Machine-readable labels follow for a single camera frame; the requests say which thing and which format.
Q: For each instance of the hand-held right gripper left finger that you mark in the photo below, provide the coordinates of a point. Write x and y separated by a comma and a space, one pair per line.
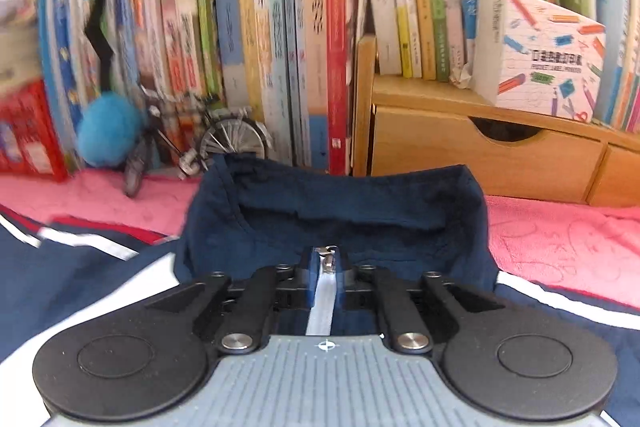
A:
313, 279

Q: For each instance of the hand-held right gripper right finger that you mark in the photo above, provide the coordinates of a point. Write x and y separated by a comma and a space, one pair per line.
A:
340, 279

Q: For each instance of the navy blue jacket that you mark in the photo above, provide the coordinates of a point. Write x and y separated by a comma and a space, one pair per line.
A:
350, 207

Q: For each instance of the wooden desk shelf with drawers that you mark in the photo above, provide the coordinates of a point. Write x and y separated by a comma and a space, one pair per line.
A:
425, 147

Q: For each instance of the miniature bicycle model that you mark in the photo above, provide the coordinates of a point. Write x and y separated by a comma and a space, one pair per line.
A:
232, 139

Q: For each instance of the crumpled white paper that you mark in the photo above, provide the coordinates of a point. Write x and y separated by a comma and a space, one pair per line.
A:
462, 76

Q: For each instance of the pink blanket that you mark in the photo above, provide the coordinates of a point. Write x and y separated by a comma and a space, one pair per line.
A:
575, 237

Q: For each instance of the row of large picture books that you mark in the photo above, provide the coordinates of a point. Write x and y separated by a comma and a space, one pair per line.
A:
310, 32

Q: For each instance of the blue fluffy pompom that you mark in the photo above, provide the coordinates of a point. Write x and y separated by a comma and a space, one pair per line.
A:
107, 132

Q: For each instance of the white pencil-print box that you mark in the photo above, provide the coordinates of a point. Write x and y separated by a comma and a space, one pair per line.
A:
540, 52

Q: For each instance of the red printed box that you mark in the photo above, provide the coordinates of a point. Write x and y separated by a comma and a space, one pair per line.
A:
30, 132

